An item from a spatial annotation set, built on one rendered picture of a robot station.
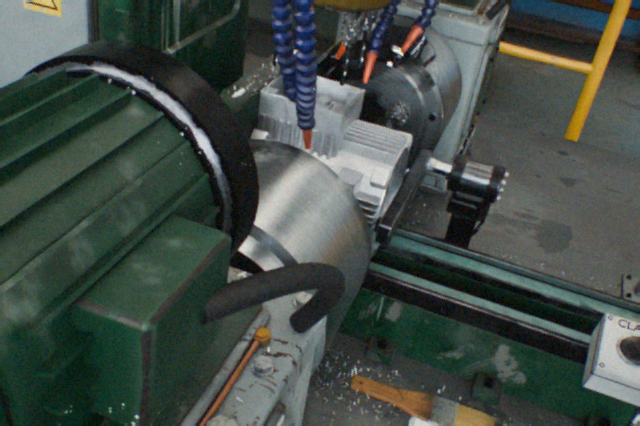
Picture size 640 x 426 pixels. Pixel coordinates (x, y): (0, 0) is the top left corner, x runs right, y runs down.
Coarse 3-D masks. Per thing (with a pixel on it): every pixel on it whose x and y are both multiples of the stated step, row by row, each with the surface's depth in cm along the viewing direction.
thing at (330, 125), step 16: (320, 80) 106; (272, 96) 99; (320, 96) 102; (336, 96) 106; (352, 96) 104; (272, 112) 100; (288, 112) 99; (320, 112) 97; (336, 112) 97; (352, 112) 101; (272, 128) 101; (288, 128) 100; (320, 128) 98; (336, 128) 98; (304, 144) 100; (320, 144) 99; (336, 144) 99
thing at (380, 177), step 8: (256, 136) 100; (264, 136) 100; (408, 136) 106; (408, 144) 106; (376, 168) 97; (384, 168) 97; (376, 176) 97; (384, 176) 96; (376, 184) 97; (384, 184) 96
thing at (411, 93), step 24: (408, 24) 126; (336, 48) 119; (384, 48) 116; (408, 48) 118; (432, 48) 123; (336, 72) 121; (360, 72) 119; (384, 72) 118; (408, 72) 117; (432, 72) 118; (456, 72) 128; (384, 96) 120; (408, 96) 118; (432, 96) 118; (456, 96) 129; (360, 120) 123; (384, 120) 122; (408, 120) 120; (432, 120) 119; (432, 144) 122; (408, 168) 125
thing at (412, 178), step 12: (420, 156) 115; (432, 156) 116; (420, 168) 112; (432, 168) 115; (408, 180) 108; (420, 180) 112; (408, 192) 105; (396, 204) 102; (408, 204) 106; (384, 216) 98; (396, 216) 99; (384, 228) 97; (396, 228) 101; (384, 240) 97
